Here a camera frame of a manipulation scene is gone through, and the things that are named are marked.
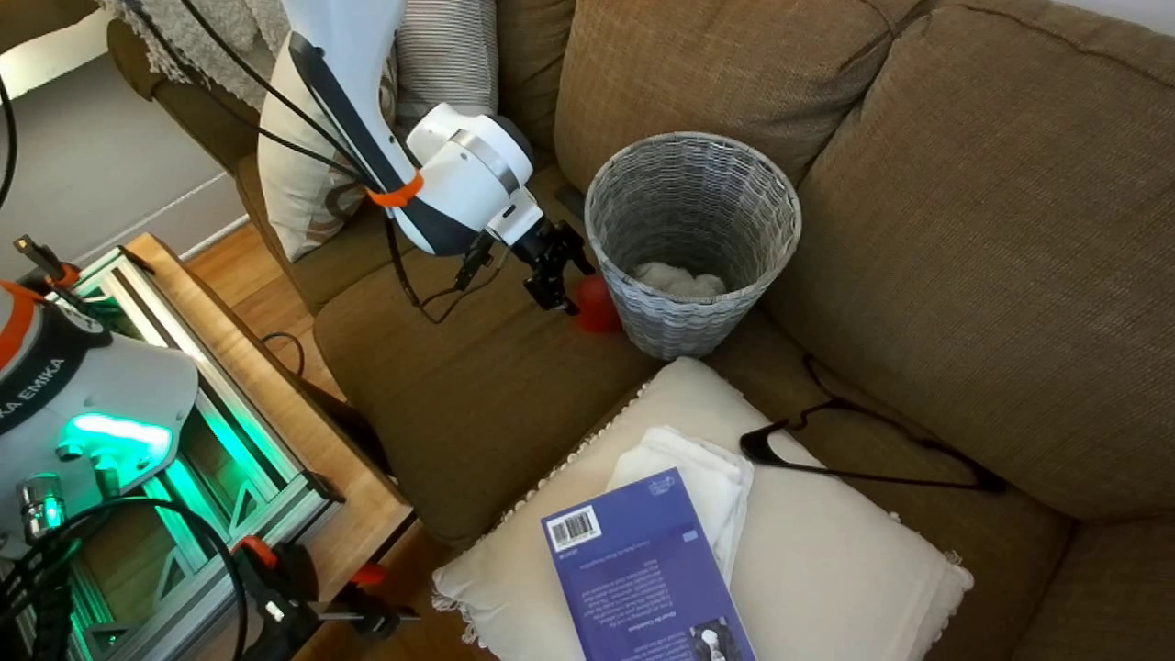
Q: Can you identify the grey striped pillow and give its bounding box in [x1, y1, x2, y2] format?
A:
[395, 0, 499, 117]

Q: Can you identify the cream square pillow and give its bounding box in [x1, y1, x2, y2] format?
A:
[256, 49, 365, 261]

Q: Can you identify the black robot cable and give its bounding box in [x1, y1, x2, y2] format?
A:
[122, 0, 505, 332]

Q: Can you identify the white paper sheet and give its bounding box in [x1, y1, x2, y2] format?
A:
[611, 426, 754, 580]

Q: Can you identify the brown fabric sofa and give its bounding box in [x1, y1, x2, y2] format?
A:
[284, 0, 1175, 661]

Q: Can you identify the white crumpled paper in basket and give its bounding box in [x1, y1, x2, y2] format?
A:
[635, 261, 727, 297]

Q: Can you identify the red cup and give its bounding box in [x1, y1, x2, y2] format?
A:
[576, 277, 621, 336]

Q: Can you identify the cream knitted blanket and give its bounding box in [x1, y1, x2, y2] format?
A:
[111, 0, 285, 109]

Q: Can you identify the blue book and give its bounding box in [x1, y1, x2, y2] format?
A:
[545, 472, 756, 661]

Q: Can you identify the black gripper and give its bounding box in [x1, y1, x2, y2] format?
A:
[510, 221, 587, 318]

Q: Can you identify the grey woven basket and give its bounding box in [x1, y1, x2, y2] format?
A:
[585, 134, 805, 360]

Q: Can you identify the black cable on sofa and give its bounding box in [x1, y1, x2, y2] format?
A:
[739, 354, 1013, 500]

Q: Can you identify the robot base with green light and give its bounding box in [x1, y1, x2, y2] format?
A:
[0, 282, 199, 559]

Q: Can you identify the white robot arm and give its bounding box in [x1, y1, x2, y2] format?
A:
[284, 0, 587, 310]

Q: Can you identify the wooden table with metal rail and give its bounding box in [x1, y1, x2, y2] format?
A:
[5, 251, 403, 661]

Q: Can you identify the white fringed pillow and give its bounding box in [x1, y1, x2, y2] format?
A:
[433, 360, 974, 661]

